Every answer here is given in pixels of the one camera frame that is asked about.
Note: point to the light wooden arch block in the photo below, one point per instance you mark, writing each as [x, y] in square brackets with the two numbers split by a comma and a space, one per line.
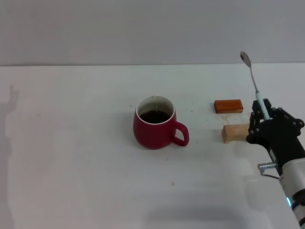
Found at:
[233, 134]

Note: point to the red ceramic cup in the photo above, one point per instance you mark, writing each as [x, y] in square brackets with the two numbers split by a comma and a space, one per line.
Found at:
[152, 136]

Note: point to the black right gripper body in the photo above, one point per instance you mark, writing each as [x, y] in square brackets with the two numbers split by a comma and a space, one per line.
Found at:
[281, 136]

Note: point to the dark coffee liquid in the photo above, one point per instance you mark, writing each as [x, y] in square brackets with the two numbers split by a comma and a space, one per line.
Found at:
[155, 117]

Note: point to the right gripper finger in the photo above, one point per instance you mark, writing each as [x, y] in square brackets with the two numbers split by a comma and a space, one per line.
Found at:
[257, 108]
[267, 106]

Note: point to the dark orange wooden block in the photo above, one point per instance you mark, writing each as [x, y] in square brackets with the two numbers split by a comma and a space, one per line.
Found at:
[228, 106]

